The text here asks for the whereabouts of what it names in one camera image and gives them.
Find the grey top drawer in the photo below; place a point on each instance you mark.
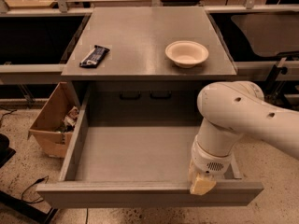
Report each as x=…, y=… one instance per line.
x=133, y=149

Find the black stand base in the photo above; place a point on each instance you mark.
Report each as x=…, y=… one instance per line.
x=26, y=209

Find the dark blue snack bar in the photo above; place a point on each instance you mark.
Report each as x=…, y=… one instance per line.
x=96, y=56

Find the trash in cardboard box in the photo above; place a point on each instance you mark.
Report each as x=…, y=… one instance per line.
x=68, y=123

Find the grey drawer cabinet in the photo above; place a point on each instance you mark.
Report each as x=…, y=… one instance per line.
x=138, y=103

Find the black chair base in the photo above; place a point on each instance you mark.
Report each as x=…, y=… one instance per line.
x=6, y=152

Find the grey metal shelf frame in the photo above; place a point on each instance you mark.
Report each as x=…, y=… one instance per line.
x=40, y=69

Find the cardboard box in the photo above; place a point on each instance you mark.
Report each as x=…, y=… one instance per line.
x=44, y=127

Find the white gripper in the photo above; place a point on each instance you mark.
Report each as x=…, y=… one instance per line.
x=207, y=161

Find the white paper bowl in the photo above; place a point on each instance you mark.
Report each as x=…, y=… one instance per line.
x=186, y=54

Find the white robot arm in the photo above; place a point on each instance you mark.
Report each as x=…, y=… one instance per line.
x=231, y=110

